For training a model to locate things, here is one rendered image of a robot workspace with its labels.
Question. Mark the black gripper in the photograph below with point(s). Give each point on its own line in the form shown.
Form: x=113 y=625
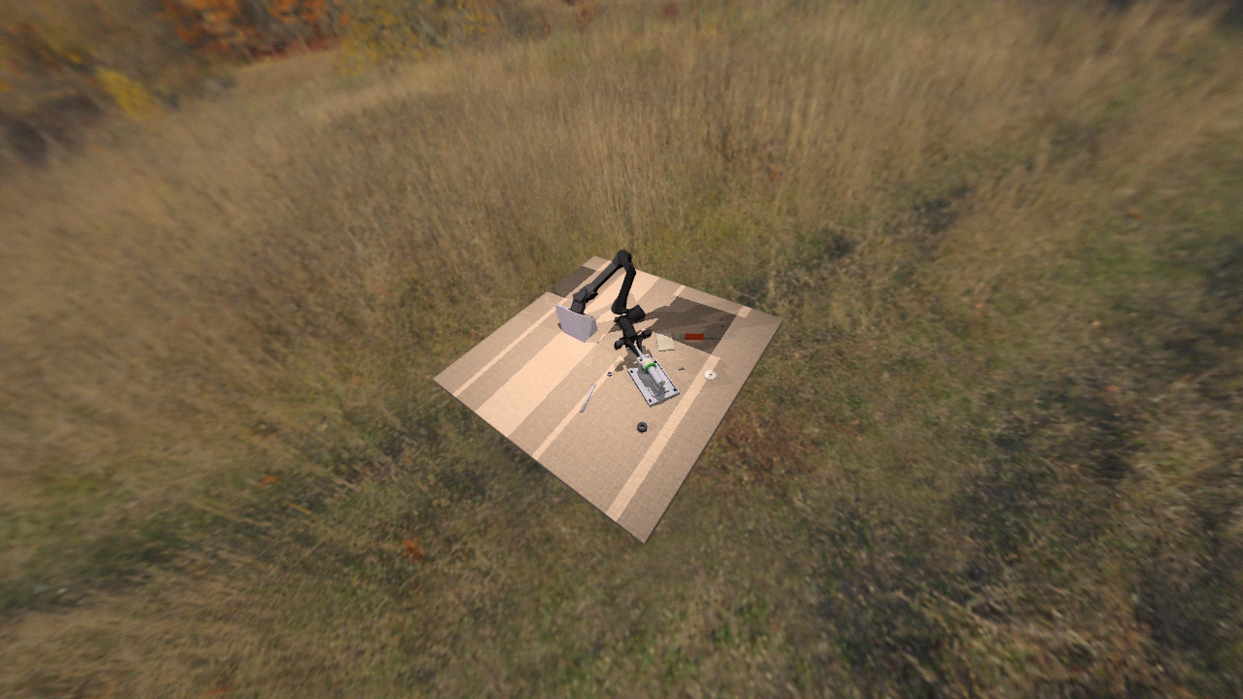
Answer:
x=630 y=336

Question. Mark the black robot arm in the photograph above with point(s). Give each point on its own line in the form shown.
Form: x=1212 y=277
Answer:
x=622 y=259

